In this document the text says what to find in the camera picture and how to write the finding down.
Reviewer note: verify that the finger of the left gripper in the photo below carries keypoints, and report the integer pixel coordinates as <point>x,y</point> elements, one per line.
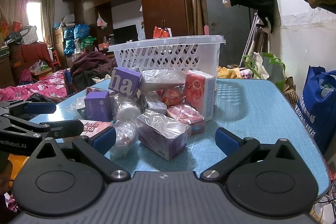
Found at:
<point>64,129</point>
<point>39,108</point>

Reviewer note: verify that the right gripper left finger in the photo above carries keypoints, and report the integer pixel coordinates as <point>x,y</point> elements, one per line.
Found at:
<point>92,151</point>

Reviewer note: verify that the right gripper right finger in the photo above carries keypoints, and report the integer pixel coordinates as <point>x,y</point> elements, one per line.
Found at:
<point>238,152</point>

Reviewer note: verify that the clear white roll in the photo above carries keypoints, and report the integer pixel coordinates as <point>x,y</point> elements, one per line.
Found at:
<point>125,111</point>

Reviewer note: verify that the red item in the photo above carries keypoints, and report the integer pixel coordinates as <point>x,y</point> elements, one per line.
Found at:
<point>172,97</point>

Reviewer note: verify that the grey pack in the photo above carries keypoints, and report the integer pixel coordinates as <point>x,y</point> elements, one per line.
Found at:
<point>161,79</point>

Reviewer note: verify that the pink floral bedding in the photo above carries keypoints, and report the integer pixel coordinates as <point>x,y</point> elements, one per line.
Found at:
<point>53,86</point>

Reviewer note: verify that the small purple box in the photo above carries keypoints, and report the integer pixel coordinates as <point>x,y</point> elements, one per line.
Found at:
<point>98,106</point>

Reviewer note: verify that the red wrapped pack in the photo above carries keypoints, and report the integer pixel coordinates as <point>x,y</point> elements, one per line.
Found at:
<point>187,115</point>

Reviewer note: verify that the maroon clothes pile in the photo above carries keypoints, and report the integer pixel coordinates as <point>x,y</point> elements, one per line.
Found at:
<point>90,66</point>

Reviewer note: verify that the purple wrapped tissue pack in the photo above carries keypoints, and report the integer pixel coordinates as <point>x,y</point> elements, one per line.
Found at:
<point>163,135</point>

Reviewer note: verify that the purple box white letters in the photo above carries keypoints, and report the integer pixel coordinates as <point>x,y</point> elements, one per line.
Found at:
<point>125,81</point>

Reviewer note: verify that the red white tissue box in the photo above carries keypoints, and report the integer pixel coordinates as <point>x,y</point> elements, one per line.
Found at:
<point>200,92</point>

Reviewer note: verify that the yellow blanket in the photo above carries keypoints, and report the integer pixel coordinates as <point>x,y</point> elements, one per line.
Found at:
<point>228,73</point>

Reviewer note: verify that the green white bag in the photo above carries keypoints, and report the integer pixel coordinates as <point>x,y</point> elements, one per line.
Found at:
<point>266,66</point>

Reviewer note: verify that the blue plastic bags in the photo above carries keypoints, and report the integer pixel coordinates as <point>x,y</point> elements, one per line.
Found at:
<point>73,36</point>

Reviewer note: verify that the blue shopping bag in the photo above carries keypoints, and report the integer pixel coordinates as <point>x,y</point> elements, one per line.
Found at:
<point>316,106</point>

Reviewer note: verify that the white plastic basket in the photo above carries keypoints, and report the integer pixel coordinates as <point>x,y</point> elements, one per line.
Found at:
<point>183,53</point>

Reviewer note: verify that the window curtain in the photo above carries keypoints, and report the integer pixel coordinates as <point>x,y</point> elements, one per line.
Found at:
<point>47,14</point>

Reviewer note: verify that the black television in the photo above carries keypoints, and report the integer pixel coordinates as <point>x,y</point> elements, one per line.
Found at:
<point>126,33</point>

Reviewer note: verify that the grey door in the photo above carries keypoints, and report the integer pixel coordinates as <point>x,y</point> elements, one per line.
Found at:
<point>234,23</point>

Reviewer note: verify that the metal crutches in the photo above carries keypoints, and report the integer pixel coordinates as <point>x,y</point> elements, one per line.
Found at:
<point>255,27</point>

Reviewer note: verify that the orange white hanging bag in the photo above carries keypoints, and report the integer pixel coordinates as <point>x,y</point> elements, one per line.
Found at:
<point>160,32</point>

